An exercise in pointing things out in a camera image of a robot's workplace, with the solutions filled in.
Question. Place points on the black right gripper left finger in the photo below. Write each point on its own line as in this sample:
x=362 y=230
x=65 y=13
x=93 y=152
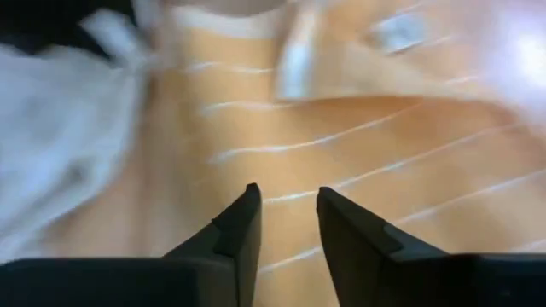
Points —
x=205 y=281

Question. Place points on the white waffle towel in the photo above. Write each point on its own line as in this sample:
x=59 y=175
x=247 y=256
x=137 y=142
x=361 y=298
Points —
x=55 y=128

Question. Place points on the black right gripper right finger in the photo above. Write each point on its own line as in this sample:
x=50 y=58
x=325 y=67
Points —
x=384 y=277

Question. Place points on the yellow towel with white lines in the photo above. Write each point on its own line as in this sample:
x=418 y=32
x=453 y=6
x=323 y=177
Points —
x=341 y=162

